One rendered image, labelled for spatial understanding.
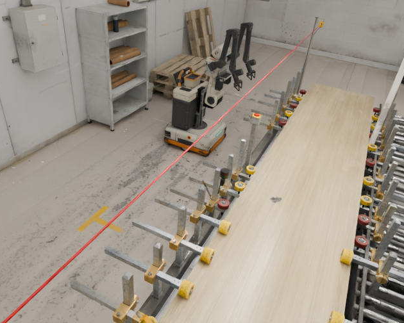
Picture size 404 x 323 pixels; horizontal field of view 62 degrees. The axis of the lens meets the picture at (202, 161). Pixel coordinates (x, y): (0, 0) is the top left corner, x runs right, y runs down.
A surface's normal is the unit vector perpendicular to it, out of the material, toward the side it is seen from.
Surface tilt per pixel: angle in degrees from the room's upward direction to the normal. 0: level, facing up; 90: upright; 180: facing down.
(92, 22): 90
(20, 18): 90
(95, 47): 90
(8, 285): 0
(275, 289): 0
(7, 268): 0
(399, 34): 90
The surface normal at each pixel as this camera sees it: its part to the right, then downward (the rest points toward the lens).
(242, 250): 0.09, -0.83
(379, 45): -0.44, 0.47
